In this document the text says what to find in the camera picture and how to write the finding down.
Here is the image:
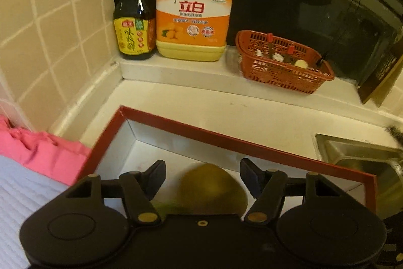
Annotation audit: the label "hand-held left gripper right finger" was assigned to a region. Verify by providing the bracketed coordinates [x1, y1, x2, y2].
[240, 159, 347, 224]

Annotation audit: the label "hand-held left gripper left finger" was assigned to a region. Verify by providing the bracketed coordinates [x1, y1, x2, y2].
[63, 160, 166, 224]

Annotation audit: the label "olive brown kiwi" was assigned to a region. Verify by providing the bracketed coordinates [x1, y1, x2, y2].
[176, 163, 249, 215]

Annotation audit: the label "red-rimmed white box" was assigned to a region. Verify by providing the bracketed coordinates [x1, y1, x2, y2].
[76, 105, 377, 216]

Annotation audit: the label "red plastic basket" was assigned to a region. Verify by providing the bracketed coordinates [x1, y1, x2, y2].
[236, 30, 335, 95]

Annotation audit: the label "stainless steel sink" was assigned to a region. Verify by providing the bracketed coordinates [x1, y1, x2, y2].
[315, 133, 403, 216]

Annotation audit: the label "blue quilt with pink ruffle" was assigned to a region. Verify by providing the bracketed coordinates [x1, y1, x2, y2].
[0, 116, 92, 258]

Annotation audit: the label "dark scrub brush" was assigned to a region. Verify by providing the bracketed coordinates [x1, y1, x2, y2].
[386, 126, 403, 141]

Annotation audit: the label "dark soy sauce bottle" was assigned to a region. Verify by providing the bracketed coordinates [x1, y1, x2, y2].
[113, 0, 157, 61]

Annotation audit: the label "yellow detergent jug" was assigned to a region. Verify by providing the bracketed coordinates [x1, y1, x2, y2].
[155, 0, 237, 62]

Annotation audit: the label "wooden cutting board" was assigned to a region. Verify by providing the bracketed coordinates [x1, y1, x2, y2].
[359, 39, 403, 107]

